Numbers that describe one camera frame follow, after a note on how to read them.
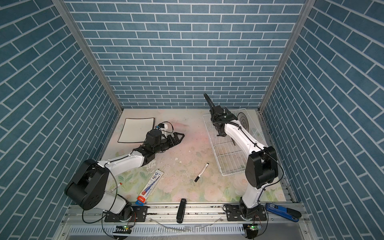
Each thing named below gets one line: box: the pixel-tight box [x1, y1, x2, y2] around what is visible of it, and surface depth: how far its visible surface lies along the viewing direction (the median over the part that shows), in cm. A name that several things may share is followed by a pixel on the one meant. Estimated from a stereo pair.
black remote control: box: [176, 198, 187, 224], surface depth 75 cm
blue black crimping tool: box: [265, 203, 302, 222], surface depth 74 cm
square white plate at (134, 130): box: [117, 117, 155, 143], surface depth 109 cm
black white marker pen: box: [194, 162, 209, 183], surface depth 88 cm
